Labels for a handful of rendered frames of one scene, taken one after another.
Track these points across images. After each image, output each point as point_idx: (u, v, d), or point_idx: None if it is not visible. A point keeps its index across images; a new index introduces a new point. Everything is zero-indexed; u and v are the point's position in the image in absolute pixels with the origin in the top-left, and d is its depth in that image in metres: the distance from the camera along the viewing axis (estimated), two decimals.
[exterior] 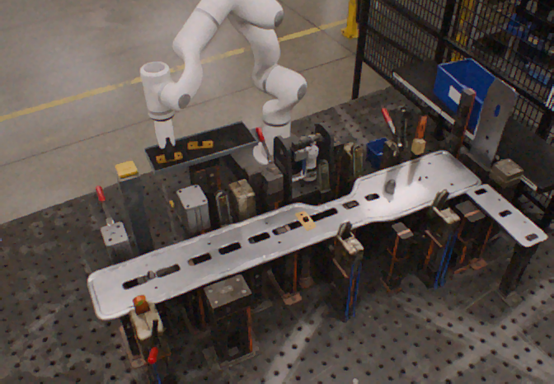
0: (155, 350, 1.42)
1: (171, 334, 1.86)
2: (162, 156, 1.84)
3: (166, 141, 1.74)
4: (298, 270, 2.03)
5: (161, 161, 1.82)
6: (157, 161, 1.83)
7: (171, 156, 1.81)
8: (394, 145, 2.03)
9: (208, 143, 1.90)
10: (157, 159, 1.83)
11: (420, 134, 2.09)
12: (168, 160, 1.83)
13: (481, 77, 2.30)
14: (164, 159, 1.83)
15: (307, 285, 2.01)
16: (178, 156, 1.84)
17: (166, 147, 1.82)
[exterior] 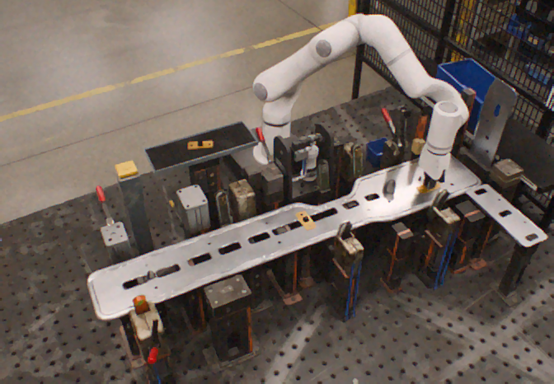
0: (155, 350, 1.42)
1: (171, 334, 1.86)
2: (421, 185, 1.97)
3: (442, 172, 1.86)
4: (298, 270, 2.03)
5: (424, 191, 1.94)
6: (420, 191, 1.95)
7: (434, 185, 1.94)
8: (394, 145, 2.03)
9: (208, 143, 1.90)
10: (419, 189, 1.95)
11: (420, 134, 2.09)
12: (429, 189, 1.95)
13: (481, 77, 2.30)
14: (424, 189, 1.95)
15: (307, 285, 2.01)
16: (436, 185, 1.97)
17: (428, 177, 1.94)
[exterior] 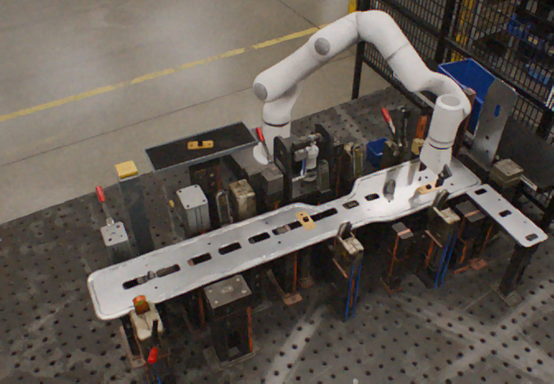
0: (155, 350, 1.42)
1: (171, 334, 1.86)
2: (421, 186, 1.97)
3: (445, 166, 1.83)
4: (298, 270, 2.03)
5: (424, 192, 1.95)
6: (420, 192, 1.95)
7: (443, 183, 1.89)
8: (394, 145, 2.03)
9: (208, 143, 1.90)
10: (419, 190, 1.95)
11: (420, 134, 2.09)
12: (429, 190, 1.95)
13: (481, 77, 2.30)
14: (424, 189, 1.96)
15: (307, 285, 2.01)
16: None
17: (424, 163, 1.94)
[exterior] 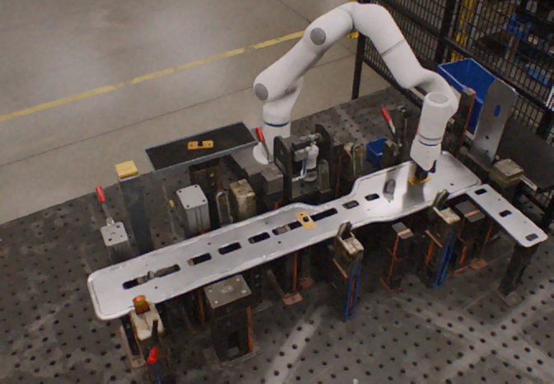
0: (155, 350, 1.42)
1: (171, 334, 1.86)
2: (413, 177, 2.00)
3: (433, 163, 1.89)
4: (298, 270, 2.03)
5: (415, 183, 1.98)
6: (411, 182, 1.98)
7: (426, 176, 1.97)
8: (394, 145, 2.03)
9: (208, 143, 1.90)
10: (410, 180, 1.99)
11: None
12: (420, 180, 1.99)
13: (481, 77, 2.30)
14: (416, 180, 1.99)
15: (307, 285, 2.01)
16: (427, 177, 2.00)
17: (420, 168, 1.97)
